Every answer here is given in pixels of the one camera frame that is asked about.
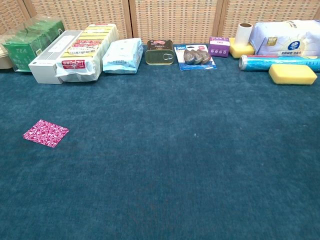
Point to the teal felt table cover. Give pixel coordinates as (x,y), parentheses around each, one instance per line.
(175,162)

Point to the dark gold meat can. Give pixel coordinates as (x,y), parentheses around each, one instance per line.
(158,56)

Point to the blue blister pack of hooks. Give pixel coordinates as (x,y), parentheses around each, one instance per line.
(195,56)

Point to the light blue wet wipes pack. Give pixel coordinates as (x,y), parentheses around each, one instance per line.
(122,56)

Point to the small purple box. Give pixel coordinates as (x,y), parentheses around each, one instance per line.
(218,47)

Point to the wicker folding screen panel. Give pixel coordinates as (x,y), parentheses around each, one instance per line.
(275,10)
(10,15)
(75,12)
(175,20)

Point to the yellow sponge multipack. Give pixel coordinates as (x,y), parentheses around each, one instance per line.
(85,47)

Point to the plain yellow sponge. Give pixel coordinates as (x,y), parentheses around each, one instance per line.
(240,51)

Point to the blue cling wrap roll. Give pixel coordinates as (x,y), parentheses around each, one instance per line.
(255,62)

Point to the white paper roll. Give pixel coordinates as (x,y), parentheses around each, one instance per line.
(243,35)

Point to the white power strip box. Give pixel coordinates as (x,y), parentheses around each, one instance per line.
(45,67)

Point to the yellow sponge green underside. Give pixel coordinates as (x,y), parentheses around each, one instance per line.
(291,73)

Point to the large white tissue pack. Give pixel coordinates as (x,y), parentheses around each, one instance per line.
(287,37)

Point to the clear box green tea bags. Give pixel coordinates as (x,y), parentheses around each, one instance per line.
(22,53)

